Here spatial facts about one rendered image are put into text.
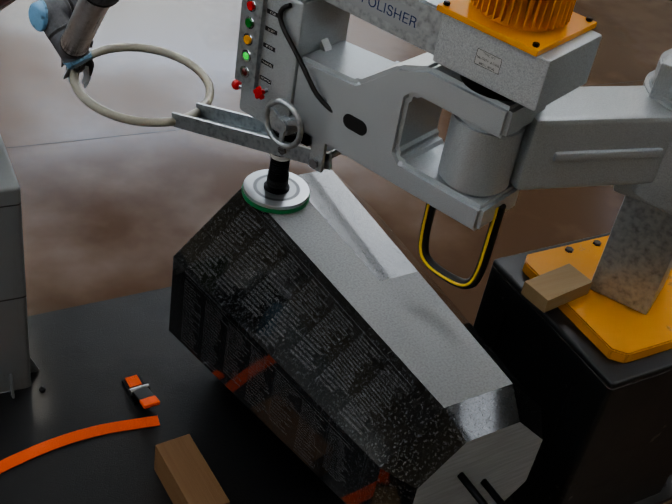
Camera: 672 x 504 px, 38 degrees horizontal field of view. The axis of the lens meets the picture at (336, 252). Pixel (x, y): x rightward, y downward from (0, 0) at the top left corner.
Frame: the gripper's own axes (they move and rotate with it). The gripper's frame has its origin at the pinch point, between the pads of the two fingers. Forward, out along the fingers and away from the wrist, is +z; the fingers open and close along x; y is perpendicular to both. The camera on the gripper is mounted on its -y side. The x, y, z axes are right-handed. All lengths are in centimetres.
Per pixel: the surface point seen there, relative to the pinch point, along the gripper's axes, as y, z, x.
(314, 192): 27, -1, 91
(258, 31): 39, -59, 67
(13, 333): 72, 54, 8
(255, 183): 33, -3, 73
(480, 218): 76, -45, 139
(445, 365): 93, -7, 141
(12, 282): 70, 32, 8
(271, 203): 42, -4, 80
